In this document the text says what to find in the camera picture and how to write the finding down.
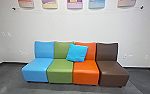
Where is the blue square cushion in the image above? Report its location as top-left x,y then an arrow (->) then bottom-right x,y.
65,43 -> 89,63

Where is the orange sofa seat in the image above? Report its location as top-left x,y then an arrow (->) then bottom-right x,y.
72,41 -> 101,86

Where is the green sofa seat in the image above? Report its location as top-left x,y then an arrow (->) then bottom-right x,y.
46,40 -> 75,85

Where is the blue sofa seat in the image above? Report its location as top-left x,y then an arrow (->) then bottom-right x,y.
21,40 -> 55,83

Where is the brown sofa seat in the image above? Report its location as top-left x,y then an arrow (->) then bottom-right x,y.
95,42 -> 131,88

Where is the light blue wall poster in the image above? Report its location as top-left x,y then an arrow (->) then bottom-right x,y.
88,0 -> 106,9

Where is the yellow wall poster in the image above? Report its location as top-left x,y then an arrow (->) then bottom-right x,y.
41,0 -> 59,10

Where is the orange wall poster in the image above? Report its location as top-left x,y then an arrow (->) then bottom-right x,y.
17,0 -> 35,9

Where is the white wall switch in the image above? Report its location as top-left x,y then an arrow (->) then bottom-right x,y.
1,31 -> 11,37

